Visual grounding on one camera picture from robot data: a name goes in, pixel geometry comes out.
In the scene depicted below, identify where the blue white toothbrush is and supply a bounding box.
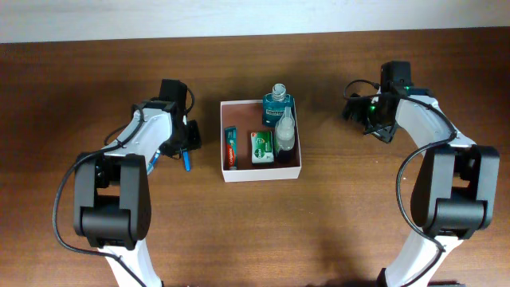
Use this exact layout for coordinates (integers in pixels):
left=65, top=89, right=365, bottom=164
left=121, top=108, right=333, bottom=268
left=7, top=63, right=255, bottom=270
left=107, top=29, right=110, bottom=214
left=147, top=150, right=160, bottom=175

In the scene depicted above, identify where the green toothpaste box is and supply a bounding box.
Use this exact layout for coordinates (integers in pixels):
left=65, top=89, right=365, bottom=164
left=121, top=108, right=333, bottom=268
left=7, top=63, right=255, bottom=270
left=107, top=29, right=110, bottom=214
left=225, top=126, right=238, bottom=171

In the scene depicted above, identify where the green white soap packet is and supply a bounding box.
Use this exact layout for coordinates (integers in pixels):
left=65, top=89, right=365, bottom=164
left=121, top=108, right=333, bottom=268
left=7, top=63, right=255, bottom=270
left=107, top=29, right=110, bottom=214
left=250, top=131, right=274, bottom=164

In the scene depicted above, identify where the clear pump soap bottle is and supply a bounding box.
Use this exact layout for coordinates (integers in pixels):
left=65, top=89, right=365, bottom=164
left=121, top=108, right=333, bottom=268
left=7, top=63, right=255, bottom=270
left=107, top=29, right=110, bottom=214
left=274, top=107, right=296, bottom=163

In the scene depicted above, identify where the blue mouthwash bottle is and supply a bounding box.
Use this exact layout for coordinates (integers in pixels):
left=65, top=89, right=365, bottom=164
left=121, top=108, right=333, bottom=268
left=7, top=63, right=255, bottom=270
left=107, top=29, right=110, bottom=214
left=262, top=84, right=295, bottom=128

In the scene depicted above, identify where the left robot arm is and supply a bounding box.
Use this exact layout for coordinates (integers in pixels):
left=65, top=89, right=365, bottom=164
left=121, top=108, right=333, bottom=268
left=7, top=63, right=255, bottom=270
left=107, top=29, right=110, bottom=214
left=72, top=79, right=202, bottom=286

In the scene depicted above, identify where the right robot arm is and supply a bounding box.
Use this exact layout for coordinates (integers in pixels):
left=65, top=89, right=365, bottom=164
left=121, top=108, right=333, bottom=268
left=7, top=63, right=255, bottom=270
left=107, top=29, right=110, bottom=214
left=343, top=61, right=500, bottom=286

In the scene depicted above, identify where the white cardboard box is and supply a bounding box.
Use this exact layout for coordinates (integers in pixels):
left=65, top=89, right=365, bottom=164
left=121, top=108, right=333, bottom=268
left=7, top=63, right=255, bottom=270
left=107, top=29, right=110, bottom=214
left=219, top=100, right=302, bottom=183

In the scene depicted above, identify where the left black cable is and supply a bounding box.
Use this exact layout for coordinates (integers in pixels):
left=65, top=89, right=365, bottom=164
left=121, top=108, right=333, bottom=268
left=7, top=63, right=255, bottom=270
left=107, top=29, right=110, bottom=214
left=52, top=85, right=196, bottom=287

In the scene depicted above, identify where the black cable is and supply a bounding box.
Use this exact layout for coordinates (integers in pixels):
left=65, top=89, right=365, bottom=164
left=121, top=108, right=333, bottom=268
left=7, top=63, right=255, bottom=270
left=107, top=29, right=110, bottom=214
left=52, top=85, right=196, bottom=287
left=343, top=79, right=458, bottom=287

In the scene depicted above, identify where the right black cable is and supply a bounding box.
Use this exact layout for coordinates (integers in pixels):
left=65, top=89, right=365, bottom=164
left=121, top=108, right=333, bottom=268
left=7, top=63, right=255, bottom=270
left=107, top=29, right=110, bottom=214
left=343, top=79, right=458, bottom=287

